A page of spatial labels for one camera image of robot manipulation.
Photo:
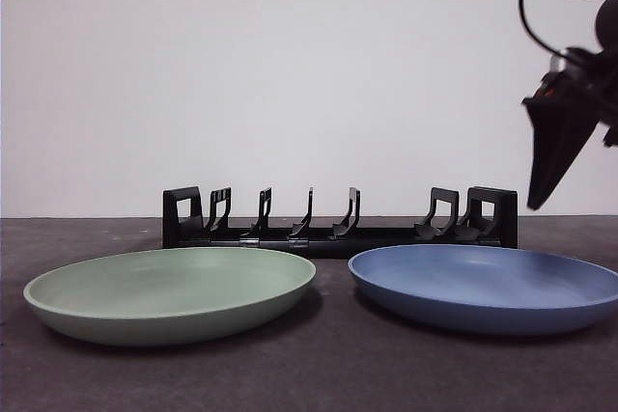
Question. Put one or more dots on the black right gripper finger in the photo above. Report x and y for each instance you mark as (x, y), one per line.
(555, 142)
(612, 134)

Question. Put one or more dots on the blue round plate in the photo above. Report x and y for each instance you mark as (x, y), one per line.
(483, 286)

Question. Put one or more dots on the pale green round plate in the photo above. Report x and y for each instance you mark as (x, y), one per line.
(169, 286)

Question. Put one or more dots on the black plastic plate rack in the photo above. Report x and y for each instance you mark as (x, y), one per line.
(386, 236)

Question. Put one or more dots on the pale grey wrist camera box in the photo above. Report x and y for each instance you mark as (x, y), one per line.
(555, 64)

